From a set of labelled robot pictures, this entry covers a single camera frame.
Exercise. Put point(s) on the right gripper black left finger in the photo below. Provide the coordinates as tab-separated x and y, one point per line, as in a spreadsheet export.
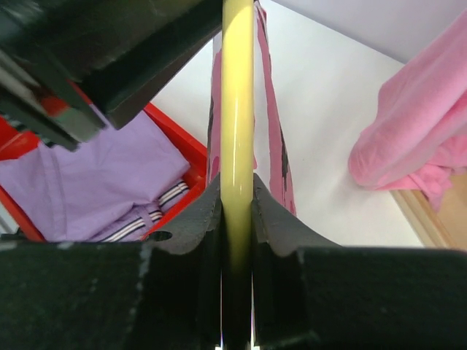
159	293

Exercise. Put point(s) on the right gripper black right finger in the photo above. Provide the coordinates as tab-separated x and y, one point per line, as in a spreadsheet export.
311	293

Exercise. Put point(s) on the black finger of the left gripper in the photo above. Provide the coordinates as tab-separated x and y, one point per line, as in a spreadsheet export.
118	54

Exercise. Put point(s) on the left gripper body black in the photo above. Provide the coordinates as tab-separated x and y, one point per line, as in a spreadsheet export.
37	97

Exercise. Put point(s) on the pink camouflage trousers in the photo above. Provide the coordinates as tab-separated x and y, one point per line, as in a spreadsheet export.
271	161

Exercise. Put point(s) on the yellow hanger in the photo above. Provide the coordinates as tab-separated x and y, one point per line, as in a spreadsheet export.
236	173

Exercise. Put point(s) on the purple folded garment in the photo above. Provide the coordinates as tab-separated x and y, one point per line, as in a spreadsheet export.
113	188

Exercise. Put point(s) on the wooden clothes rack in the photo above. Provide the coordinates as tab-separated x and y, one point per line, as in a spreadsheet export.
445	228

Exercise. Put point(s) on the plain pink garment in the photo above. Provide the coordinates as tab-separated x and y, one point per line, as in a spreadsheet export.
418	138

